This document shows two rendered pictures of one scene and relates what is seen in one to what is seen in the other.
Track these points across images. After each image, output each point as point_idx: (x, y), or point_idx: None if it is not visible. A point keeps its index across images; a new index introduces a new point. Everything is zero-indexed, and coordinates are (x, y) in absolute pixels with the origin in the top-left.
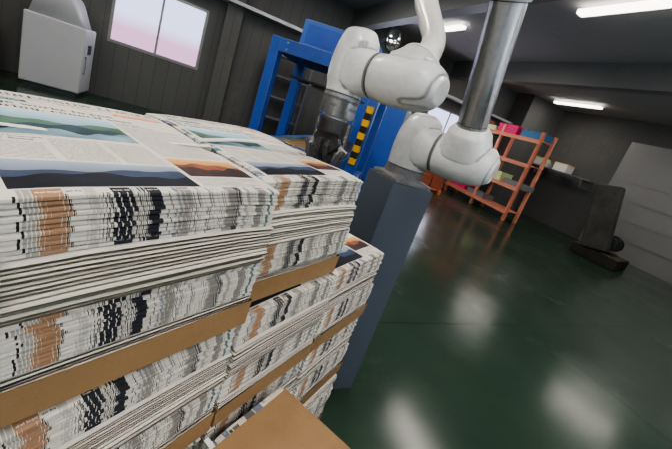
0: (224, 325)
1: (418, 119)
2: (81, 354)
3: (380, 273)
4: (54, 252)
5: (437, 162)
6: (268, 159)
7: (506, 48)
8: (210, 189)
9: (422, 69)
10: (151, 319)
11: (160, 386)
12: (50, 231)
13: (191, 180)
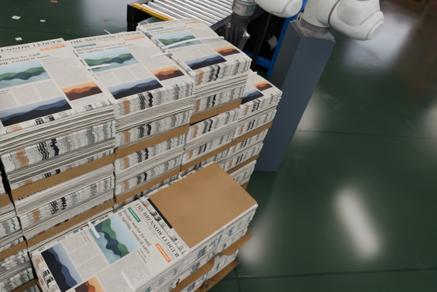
0: (179, 132)
1: None
2: (134, 140)
3: (294, 99)
4: (127, 114)
5: (334, 22)
6: (196, 54)
7: None
8: (166, 88)
9: None
10: (153, 131)
11: (158, 153)
12: (125, 109)
13: (160, 84)
